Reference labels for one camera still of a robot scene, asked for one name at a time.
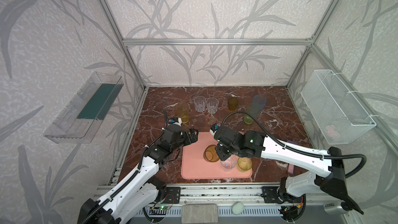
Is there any black clamp handle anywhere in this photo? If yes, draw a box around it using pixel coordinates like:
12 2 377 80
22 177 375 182
341 197 364 215

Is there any clear faceted glass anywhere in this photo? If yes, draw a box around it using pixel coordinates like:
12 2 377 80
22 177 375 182
220 156 237 171
193 96 206 113
206 97 219 115

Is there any white wire wall basket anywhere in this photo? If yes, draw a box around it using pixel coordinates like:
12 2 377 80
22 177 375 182
301 69 377 145

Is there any blue frosted plastic cup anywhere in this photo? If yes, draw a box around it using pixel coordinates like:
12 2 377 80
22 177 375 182
252 95 267 113

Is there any yellow tall glass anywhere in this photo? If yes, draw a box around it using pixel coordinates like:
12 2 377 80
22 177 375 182
175 101 190 124

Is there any pale green oval pad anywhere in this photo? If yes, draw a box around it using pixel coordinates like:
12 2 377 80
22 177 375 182
231 202 245 215

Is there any grey foam block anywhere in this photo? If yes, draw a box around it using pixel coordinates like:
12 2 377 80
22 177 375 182
181 204 218 224

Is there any tall green glass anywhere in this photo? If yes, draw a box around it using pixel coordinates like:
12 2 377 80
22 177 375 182
244 103 261 125

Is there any pink plastic tray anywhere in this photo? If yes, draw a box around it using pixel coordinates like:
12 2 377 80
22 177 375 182
181 132 252 179

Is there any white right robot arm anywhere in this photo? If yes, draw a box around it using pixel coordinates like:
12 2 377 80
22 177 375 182
210 124 366 214

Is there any clear plastic wall bin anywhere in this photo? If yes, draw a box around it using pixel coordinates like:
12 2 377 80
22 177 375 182
44 72 124 144

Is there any amber dotted glass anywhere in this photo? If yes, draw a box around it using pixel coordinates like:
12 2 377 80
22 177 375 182
228 97 239 111
203 145 220 163

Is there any green short glass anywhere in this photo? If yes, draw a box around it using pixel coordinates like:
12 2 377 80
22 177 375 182
237 157 252 172

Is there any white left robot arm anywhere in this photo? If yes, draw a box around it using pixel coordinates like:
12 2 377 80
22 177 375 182
77 124 199 224

